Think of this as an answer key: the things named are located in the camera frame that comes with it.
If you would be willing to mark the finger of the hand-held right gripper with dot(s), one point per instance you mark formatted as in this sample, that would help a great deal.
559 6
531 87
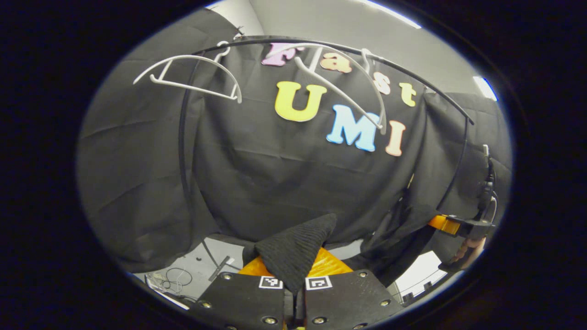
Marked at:
442 224

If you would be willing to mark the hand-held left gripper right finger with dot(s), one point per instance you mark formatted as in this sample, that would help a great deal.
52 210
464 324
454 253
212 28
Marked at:
348 298

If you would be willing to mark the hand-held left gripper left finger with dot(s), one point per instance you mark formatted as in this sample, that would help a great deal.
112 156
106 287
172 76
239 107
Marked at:
243 302

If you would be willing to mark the black knit cardigan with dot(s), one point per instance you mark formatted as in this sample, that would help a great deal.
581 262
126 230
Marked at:
293 252

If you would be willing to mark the white plastic hanger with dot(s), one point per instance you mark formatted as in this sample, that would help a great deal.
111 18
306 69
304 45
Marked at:
192 86
339 91

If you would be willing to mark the black backdrop cloth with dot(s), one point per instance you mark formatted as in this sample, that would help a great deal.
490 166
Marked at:
275 183

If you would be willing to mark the small black cloth clip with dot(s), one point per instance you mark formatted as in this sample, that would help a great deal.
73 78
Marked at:
239 31

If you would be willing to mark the black clothes rail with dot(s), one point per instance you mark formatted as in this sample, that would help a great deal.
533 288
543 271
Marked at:
183 137

